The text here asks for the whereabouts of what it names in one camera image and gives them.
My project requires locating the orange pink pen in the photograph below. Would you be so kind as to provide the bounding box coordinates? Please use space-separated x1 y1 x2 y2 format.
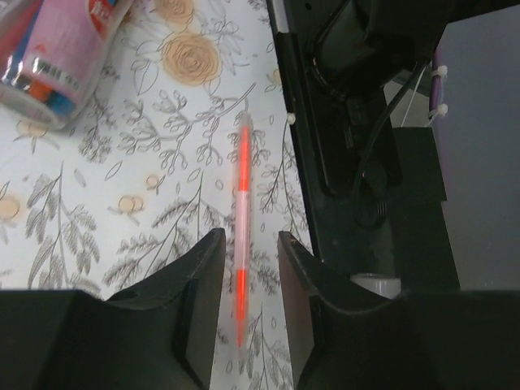
233 113 253 362

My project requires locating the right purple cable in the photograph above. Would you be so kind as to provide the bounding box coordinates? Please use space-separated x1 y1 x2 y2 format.
430 42 448 129

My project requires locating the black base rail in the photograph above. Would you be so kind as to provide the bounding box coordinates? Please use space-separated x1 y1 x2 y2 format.
267 1 460 291

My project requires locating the floral table mat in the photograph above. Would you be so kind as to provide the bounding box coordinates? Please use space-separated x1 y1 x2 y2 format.
1 1 310 389

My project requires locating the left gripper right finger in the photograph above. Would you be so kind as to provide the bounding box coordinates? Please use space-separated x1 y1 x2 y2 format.
278 232 519 389

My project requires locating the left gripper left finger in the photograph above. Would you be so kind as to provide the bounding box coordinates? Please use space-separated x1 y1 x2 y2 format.
1 228 226 389

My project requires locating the pink pencil case tube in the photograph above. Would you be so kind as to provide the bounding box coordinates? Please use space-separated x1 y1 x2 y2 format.
1 0 132 129

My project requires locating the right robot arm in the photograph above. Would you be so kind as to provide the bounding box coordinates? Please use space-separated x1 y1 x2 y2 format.
284 0 455 99

